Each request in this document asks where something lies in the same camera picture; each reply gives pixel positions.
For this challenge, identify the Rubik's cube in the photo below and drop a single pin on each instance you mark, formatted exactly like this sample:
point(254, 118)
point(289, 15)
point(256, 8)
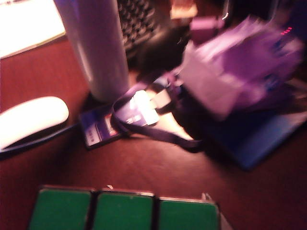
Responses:
point(124, 213)

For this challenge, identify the white badge clip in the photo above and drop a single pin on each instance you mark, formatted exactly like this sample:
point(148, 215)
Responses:
point(144, 107)

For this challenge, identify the blue ID badge card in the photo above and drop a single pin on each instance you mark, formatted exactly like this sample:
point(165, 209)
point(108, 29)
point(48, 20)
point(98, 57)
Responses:
point(98, 129)

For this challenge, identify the tall white cylindrical bottle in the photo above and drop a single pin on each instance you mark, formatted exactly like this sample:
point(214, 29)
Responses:
point(96, 48)

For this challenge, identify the black mesh speaker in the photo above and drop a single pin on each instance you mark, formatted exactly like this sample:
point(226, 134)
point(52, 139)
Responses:
point(136, 24)

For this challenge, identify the crinkled printed plastic bag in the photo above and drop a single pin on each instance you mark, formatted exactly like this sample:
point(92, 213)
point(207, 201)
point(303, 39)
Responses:
point(239, 67)

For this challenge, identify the blue flat notebook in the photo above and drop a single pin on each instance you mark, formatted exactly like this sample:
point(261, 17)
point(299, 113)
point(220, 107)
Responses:
point(259, 141)

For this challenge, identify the white computer mouse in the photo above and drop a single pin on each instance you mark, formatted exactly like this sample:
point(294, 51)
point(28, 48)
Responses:
point(31, 117)

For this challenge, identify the white flat paper sheet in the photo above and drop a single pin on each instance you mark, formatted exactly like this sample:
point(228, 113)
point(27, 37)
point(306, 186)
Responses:
point(26, 24)

